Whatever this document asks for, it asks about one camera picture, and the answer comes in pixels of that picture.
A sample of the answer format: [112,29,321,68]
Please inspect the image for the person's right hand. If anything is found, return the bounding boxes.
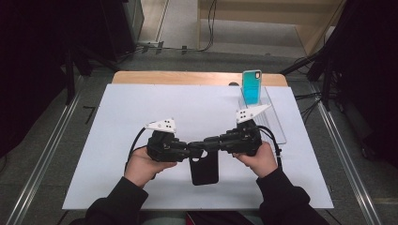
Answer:
[233,141,279,179]

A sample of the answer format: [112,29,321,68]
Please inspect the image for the iridescent blue phone case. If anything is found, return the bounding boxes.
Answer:
[241,68,263,106]

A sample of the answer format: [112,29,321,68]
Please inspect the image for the black metal stand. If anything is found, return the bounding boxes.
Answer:
[280,51,334,111]

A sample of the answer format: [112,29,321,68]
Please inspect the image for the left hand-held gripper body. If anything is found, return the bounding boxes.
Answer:
[144,117,191,163]

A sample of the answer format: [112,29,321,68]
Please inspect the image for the hand-held gripper cable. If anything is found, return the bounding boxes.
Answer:
[126,127,148,165]
[256,125,283,172]

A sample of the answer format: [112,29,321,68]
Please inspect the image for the person's left hand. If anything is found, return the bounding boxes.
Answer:
[124,146,177,188]

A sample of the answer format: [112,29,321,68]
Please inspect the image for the clear plastic rack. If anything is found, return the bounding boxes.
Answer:
[237,86,287,145]

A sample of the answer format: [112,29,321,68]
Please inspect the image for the black cabinet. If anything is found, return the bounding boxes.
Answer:
[71,0,145,63]

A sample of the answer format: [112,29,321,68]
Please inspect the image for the metal floor rail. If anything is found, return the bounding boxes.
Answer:
[314,99,383,225]
[6,76,84,225]

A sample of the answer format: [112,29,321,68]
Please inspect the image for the hanging black cables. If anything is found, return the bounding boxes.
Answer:
[200,0,219,53]

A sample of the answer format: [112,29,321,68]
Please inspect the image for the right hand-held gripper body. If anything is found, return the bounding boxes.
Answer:
[219,103,272,158]

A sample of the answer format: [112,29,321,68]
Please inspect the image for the wooden shelf unit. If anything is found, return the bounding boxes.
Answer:
[196,0,346,56]

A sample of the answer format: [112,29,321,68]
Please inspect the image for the black phone case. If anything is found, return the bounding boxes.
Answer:
[188,149,220,187]

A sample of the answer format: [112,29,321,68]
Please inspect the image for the wooden table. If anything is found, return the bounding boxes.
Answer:
[111,70,289,87]

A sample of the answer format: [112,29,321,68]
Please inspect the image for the left hand-held gripper cable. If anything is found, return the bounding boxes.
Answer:
[126,127,148,165]

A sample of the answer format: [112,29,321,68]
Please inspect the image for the right hand-held gripper cable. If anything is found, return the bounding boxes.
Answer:
[256,125,283,172]

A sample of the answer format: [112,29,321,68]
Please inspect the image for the white board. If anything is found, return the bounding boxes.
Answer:
[61,83,334,210]

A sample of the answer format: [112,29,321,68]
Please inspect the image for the black floor cables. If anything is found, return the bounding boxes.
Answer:
[294,92,324,125]

